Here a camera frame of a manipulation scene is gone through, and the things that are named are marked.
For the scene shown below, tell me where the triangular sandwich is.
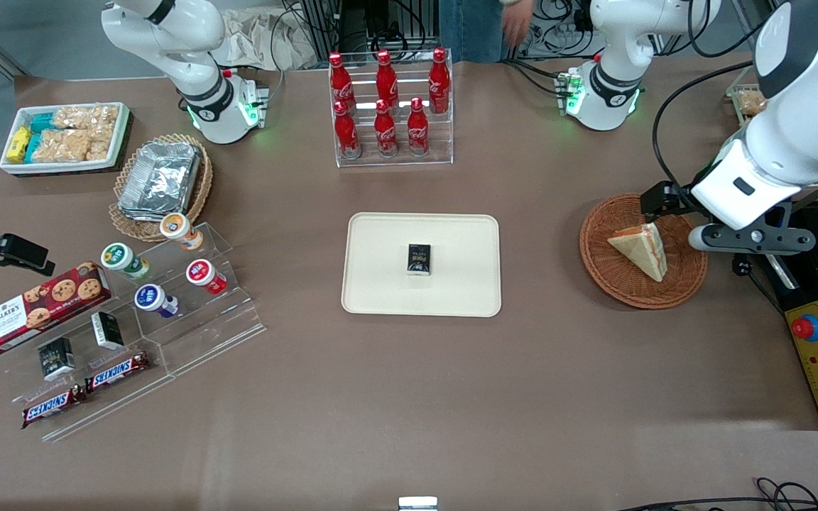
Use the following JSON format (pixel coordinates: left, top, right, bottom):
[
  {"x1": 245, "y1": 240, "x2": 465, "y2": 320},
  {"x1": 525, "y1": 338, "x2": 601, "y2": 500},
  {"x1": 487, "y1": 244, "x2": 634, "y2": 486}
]
[{"x1": 606, "y1": 221, "x2": 668, "y2": 283}]

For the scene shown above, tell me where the small black packet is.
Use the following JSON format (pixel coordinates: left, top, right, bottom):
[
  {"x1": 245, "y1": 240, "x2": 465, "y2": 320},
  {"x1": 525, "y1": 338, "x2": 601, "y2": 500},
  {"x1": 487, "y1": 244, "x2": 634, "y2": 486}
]
[
  {"x1": 37, "y1": 336, "x2": 77, "y2": 383},
  {"x1": 407, "y1": 243, "x2": 433, "y2": 276},
  {"x1": 90, "y1": 310, "x2": 126, "y2": 351}
]

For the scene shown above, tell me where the blue jeans leg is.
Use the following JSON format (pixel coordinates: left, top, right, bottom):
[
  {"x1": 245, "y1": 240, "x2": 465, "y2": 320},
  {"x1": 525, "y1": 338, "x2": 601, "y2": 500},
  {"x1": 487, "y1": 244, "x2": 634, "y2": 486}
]
[{"x1": 439, "y1": 0, "x2": 506, "y2": 64}]

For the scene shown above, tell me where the silver foil container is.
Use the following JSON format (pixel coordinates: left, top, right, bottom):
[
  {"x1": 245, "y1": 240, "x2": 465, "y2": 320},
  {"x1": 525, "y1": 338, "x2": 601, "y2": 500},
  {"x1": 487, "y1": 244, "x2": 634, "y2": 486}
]
[{"x1": 117, "y1": 141, "x2": 202, "y2": 221}]

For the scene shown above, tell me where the blue gum bottle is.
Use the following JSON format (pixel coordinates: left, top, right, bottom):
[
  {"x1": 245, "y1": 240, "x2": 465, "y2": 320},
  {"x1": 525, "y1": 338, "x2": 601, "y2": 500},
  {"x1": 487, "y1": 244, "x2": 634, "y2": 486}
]
[{"x1": 133, "y1": 283, "x2": 180, "y2": 319}]

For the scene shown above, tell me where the yellow snack packet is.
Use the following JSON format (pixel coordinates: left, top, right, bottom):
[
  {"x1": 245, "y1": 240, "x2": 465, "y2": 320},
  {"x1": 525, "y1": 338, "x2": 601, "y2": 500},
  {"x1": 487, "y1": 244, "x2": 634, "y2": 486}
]
[{"x1": 5, "y1": 126, "x2": 33, "y2": 164}]

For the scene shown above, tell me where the red cola bottle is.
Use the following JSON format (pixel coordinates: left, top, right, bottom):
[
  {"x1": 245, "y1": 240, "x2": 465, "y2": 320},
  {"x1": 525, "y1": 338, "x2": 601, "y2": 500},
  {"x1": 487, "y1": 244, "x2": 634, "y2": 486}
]
[
  {"x1": 373, "y1": 99, "x2": 400, "y2": 158},
  {"x1": 333, "y1": 101, "x2": 362, "y2": 160},
  {"x1": 427, "y1": 47, "x2": 452, "y2": 115},
  {"x1": 376, "y1": 49, "x2": 400, "y2": 107},
  {"x1": 329, "y1": 52, "x2": 357, "y2": 111},
  {"x1": 406, "y1": 97, "x2": 430, "y2": 157}
]

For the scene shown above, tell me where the oval tan wicker basket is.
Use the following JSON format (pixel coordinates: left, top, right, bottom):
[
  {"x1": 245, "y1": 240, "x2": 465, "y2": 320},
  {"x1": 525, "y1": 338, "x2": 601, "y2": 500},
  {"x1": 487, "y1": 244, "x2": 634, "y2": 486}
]
[{"x1": 108, "y1": 133, "x2": 214, "y2": 243}]

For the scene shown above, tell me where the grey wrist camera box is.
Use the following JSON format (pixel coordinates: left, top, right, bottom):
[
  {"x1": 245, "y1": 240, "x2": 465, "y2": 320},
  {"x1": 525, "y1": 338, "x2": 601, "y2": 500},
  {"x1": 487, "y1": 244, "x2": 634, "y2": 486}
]
[{"x1": 688, "y1": 223, "x2": 817, "y2": 257}]

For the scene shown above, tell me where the orange gum bottle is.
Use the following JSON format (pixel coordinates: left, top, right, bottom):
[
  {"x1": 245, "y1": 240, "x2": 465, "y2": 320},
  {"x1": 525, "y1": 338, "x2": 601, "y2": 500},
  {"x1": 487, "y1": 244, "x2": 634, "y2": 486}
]
[{"x1": 159, "y1": 211, "x2": 205, "y2": 252}]

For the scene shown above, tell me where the cream plastic tray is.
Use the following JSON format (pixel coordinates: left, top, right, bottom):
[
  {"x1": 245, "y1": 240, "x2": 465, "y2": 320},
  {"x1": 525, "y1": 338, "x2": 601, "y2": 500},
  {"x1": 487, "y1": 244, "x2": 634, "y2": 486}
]
[{"x1": 341, "y1": 212, "x2": 503, "y2": 319}]

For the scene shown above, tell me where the white rectangular snack bin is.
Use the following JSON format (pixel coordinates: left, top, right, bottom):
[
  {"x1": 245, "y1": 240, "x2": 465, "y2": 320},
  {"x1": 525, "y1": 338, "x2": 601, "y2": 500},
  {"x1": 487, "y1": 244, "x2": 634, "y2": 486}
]
[{"x1": 0, "y1": 101, "x2": 131, "y2": 176}]

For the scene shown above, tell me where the crumpled beige cloth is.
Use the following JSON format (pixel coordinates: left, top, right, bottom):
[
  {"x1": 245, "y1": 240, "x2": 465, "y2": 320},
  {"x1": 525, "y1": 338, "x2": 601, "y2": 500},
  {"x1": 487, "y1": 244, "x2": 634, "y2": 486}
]
[{"x1": 213, "y1": 6, "x2": 318, "y2": 72}]

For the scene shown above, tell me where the clear acrylic bottle rack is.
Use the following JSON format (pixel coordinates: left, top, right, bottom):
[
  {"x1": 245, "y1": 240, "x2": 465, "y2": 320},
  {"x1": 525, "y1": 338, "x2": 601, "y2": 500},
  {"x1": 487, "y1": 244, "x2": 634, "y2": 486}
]
[{"x1": 328, "y1": 48, "x2": 454, "y2": 169}]

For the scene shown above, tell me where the round brown wicker basket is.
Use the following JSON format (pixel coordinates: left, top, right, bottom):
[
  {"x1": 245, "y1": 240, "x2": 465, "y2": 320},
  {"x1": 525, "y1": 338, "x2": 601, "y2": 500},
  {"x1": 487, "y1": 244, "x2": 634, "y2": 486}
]
[{"x1": 579, "y1": 192, "x2": 709, "y2": 311}]

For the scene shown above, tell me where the clear acrylic stepped stand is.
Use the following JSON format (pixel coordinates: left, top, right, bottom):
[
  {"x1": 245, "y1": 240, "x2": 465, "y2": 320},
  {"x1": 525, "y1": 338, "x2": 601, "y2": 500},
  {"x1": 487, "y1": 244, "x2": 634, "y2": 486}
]
[{"x1": 0, "y1": 221, "x2": 267, "y2": 443}]

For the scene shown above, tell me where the green gum bottle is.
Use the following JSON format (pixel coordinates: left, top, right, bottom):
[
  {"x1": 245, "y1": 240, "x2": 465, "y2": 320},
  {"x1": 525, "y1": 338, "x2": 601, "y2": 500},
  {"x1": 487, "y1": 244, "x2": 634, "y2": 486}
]
[{"x1": 100, "y1": 241, "x2": 151, "y2": 280}]

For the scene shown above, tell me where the clear bag of rice crackers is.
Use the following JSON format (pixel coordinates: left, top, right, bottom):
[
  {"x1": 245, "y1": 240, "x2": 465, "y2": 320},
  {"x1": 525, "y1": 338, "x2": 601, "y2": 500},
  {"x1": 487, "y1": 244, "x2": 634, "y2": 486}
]
[
  {"x1": 50, "y1": 104, "x2": 121, "y2": 133},
  {"x1": 31, "y1": 128, "x2": 112, "y2": 163}
]

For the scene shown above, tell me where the red tartan cookie box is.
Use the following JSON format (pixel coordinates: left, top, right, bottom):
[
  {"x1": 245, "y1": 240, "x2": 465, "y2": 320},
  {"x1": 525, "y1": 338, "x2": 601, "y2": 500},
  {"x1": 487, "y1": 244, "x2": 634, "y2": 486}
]
[{"x1": 0, "y1": 261, "x2": 114, "y2": 356}]

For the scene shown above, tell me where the red gum bottle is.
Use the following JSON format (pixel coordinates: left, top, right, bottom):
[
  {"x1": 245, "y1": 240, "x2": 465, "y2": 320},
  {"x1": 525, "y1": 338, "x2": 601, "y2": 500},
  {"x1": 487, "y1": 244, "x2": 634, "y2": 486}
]
[{"x1": 185, "y1": 258, "x2": 229, "y2": 296}]

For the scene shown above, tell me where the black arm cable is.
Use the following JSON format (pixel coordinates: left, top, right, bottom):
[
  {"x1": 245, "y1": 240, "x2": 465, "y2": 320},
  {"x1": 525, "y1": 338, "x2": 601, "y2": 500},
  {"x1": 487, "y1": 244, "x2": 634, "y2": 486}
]
[{"x1": 652, "y1": 60, "x2": 756, "y2": 208}]

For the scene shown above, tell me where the small basket with snacks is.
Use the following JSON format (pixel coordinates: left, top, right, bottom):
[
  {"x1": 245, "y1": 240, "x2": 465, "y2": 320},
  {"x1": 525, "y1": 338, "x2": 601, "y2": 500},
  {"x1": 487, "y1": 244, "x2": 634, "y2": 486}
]
[{"x1": 726, "y1": 84, "x2": 769, "y2": 126}]

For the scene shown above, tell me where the bare person hand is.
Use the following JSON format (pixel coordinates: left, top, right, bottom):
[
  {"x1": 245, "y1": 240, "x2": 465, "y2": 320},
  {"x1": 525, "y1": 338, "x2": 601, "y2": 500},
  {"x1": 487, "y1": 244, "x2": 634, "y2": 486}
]
[{"x1": 501, "y1": 0, "x2": 537, "y2": 48}]

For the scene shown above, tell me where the Snickers chocolate bar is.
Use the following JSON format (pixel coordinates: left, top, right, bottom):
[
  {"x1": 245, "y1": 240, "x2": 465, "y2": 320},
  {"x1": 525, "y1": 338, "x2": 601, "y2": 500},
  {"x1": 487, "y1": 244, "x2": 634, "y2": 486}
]
[
  {"x1": 21, "y1": 383, "x2": 88, "y2": 430},
  {"x1": 84, "y1": 351, "x2": 151, "y2": 394}
]

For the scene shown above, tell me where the black floor cable bundle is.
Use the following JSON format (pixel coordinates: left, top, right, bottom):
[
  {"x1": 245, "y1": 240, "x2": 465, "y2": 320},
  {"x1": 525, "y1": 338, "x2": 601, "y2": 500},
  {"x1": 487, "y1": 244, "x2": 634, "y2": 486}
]
[{"x1": 615, "y1": 477, "x2": 818, "y2": 511}]

